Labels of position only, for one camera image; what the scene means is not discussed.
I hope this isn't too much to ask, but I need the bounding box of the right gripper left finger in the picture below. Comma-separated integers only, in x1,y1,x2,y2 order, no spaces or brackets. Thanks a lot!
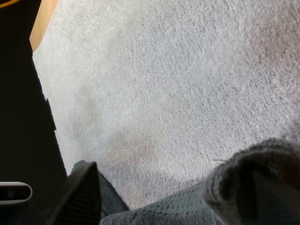
46,160,102,225

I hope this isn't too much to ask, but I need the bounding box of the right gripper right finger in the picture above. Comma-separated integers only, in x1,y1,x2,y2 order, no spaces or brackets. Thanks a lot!
251,171,300,225

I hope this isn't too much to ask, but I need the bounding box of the dark grey-green towel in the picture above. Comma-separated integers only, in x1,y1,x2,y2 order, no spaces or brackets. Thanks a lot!
97,138,300,225

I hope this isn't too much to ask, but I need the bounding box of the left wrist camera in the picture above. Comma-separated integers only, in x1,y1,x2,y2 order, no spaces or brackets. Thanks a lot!
0,181,33,203

